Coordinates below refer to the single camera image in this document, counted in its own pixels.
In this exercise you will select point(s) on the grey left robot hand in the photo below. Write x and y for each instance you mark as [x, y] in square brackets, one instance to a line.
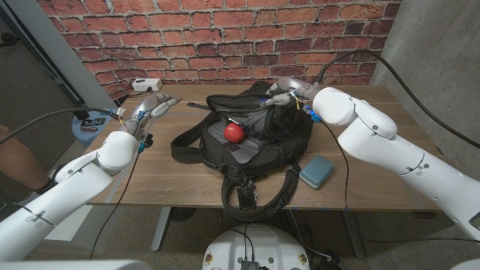
[150, 110]

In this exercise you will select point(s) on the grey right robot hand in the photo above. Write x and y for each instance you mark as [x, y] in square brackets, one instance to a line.
[290, 92]

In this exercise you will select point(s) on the black backpack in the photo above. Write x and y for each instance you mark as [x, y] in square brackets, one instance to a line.
[262, 150]

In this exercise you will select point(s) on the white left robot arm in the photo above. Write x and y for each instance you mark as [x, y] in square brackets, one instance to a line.
[71, 187]

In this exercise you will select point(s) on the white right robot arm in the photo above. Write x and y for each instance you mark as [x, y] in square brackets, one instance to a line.
[393, 142]

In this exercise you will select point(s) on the white power strip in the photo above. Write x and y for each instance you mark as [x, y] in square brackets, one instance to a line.
[146, 84]

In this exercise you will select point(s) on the small red item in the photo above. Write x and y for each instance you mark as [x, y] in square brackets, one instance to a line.
[89, 129]

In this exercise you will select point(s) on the blue round stool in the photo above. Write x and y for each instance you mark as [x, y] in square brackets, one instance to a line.
[90, 138]

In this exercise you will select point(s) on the black cylinder cup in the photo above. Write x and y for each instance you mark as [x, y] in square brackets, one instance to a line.
[80, 113]

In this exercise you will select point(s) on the teal sponge block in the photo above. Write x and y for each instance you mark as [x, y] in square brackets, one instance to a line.
[317, 171]

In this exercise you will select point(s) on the red brick printed backdrop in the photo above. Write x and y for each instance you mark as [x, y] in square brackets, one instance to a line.
[225, 37]

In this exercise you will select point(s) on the black round floor fan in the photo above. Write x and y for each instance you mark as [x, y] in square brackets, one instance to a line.
[183, 214]

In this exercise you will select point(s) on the black luggage tag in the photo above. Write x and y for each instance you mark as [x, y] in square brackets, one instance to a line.
[246, 197]

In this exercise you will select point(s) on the grey table leg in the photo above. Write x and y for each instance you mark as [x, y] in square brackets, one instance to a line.
[161, 228]
[354, 234]

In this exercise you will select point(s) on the white floor platform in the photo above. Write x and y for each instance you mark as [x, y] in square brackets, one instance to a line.
[82, 225]

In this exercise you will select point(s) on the person's bare leg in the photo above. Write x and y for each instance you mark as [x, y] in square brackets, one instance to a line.
[18, 161]

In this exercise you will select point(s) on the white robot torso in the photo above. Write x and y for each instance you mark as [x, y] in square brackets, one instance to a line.
[255, 243]

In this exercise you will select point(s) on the grey door frame post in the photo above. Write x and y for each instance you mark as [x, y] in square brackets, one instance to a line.
[56, 48]

